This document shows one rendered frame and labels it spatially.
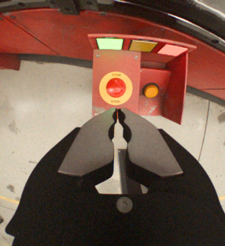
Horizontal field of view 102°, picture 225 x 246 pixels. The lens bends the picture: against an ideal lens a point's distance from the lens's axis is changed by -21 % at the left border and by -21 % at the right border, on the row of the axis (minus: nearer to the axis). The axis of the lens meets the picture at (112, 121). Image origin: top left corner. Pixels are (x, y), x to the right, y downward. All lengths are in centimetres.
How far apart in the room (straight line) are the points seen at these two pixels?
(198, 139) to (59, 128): 148
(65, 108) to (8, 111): 70
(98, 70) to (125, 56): 6
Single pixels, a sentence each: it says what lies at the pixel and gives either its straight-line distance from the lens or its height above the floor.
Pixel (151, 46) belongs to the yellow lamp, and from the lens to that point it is 25.
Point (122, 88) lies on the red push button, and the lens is 23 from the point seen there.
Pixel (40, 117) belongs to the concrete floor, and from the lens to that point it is 128.
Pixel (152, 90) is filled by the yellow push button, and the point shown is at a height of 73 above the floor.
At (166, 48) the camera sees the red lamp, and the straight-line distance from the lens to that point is 26.
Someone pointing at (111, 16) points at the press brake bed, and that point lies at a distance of 34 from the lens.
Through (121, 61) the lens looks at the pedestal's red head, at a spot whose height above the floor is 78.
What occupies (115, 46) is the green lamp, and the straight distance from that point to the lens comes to 25.
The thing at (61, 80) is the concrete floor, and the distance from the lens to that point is 115.
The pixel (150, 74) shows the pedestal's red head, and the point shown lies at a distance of 31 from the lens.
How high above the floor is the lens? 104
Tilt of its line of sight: 77 degrees down
